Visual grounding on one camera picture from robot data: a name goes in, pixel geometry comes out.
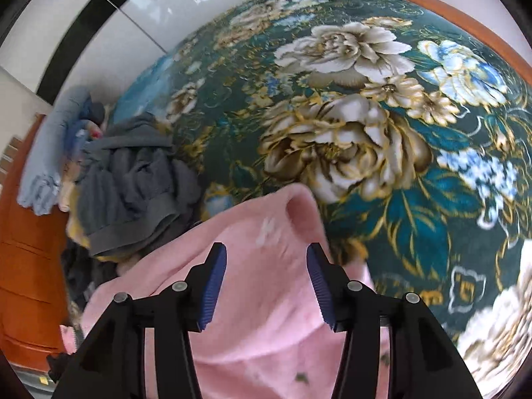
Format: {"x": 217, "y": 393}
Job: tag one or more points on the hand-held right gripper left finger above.
{"x": 212, "y": 284}

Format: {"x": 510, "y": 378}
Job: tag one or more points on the floral green bed blanket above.
{"x": 332, "y": 133}

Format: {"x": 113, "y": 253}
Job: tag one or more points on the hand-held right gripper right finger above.
{"x": 322, "y": 286}

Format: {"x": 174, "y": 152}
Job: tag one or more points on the dark clothes pile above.
{"x": 83, "y": 274}

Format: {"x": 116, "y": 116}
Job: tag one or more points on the light blue cloth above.
{"x": 52, "y": 153}

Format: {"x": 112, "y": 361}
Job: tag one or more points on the wooden bed frame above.
{"x": 457, "y": 20}

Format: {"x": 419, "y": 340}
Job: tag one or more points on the grey knit garment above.
{"x": 129, "y": 187}

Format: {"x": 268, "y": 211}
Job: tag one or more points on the pink fleece garment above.
{"x": 266, "y": 307}

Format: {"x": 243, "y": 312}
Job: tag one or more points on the wooden cabinet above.
{"x": 29, "y": 282}

